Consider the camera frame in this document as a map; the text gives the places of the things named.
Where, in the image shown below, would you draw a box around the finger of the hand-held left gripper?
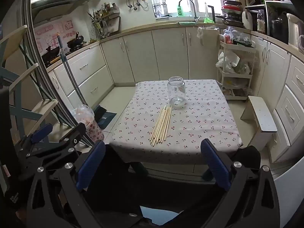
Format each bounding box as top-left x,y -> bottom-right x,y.
14,123 -> 54,153
18,122 -> 86,181

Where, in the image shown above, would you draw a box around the clear glass jar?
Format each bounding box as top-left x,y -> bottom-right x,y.
167,76 -> 186,107

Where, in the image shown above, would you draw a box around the black countertop oven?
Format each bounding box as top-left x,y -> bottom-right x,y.
266,1 -> 291,44

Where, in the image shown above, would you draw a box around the stack of pans and bowls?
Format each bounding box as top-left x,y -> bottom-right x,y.
214,0 -> 245,28

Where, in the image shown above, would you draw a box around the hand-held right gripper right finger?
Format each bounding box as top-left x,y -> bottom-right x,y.
200,138 -> 281,228

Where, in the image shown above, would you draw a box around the white rolling cart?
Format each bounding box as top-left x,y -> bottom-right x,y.
217,40 -> 257,100

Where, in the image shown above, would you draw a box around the pink wall sticker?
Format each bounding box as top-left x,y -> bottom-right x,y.
33,20 -> 80,50

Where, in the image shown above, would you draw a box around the white step stool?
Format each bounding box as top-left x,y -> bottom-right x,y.
240,95 -> 278,151

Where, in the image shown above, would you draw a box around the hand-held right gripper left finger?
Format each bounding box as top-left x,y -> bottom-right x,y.
26,140 -> 106,228

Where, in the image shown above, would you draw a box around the wooden step ladder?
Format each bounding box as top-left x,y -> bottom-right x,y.
0,25 -> 60,148

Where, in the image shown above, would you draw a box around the dark dustpan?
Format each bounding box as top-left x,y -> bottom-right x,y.
91,104 -> 117,130

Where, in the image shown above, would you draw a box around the black frying pan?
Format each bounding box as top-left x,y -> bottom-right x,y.
41,46 -> 61,62

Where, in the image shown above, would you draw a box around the hanging translucent plastic bag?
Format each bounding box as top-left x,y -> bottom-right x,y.
197,26 -> 220,47

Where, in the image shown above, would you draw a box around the person's dark clothing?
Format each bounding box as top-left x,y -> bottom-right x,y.
81,145 -> 262,228

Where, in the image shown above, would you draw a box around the blue handled mop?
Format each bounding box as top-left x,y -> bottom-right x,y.
56,32 -> 87,107

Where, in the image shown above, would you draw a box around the curved metal faucet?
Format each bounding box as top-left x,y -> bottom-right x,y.
178,0 -> 200,23

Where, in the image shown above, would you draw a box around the cherry print tablecloth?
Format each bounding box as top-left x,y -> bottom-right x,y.
110,79 -> 243,164

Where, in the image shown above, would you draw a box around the black wok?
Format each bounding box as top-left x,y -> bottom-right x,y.
67,32 -> 85,49

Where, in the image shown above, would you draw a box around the row of wooden chopsticks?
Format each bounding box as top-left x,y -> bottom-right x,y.
150,104 -> 173,146

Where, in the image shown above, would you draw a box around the grey range hood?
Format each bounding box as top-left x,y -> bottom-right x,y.
31,0 -> 92,25

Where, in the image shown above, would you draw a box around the cream kitchen base cabinets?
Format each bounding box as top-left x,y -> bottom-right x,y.
46,26 -> 304,164

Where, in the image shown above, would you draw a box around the black tap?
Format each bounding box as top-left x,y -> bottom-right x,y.
208,5 -> 216,24

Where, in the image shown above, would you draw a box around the pink print trash bin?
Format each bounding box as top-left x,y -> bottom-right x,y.
71,104 -> 105,143

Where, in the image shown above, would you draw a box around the white plastic bag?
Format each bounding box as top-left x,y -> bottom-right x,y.
216,51 -> 240,73

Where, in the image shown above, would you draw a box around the wall spice rack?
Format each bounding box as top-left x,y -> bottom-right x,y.
87,2 -> 121,40

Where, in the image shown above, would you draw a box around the clear plastic bag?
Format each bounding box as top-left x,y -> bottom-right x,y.
223,27 -> 252,47

